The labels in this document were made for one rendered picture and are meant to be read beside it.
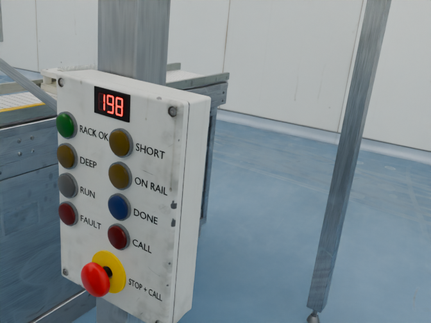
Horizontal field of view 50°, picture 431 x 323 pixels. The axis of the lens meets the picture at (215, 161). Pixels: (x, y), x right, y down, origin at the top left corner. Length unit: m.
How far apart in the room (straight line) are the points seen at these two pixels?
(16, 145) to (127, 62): 0.82
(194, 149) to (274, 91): 3.93
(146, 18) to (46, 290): 1.27
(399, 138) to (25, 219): 3.38
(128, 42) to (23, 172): 0.93
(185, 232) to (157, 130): 0.12
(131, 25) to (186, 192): 0.19
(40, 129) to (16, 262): 0.42
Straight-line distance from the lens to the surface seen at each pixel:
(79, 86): 0.50
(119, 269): 0.54
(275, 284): 2.11
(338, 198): 1.66
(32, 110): 1.32
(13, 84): 1.61
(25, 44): 6.00
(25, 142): 1.34
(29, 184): 1.45
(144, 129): 0.45
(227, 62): 4.51
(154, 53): 0.55
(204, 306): 1.92
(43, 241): 1.57
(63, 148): 0.53
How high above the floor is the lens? 1.18
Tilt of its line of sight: 20 degrees down
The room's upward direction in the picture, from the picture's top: 6 degrees clockwise
